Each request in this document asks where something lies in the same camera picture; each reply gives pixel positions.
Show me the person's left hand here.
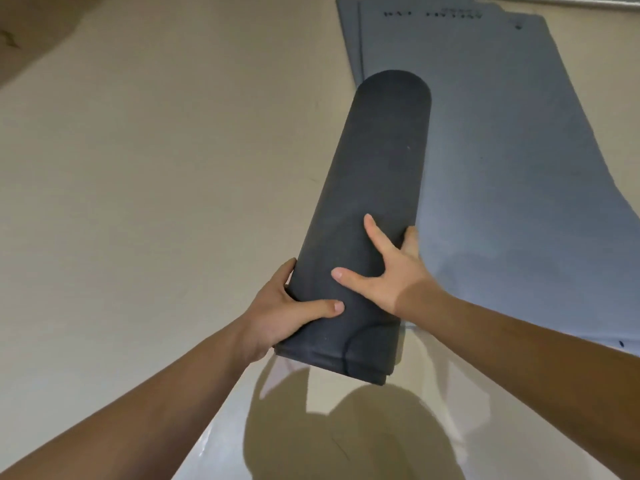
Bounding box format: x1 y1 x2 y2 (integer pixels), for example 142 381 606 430
239 258 346 365

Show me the person's right forearm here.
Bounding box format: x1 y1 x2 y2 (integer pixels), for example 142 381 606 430
397 287 640 480

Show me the person's left forearm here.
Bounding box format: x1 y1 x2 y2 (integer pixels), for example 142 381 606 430
0 317 251 480

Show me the person's right hand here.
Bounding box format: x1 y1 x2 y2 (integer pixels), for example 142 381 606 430
331 213 446 321

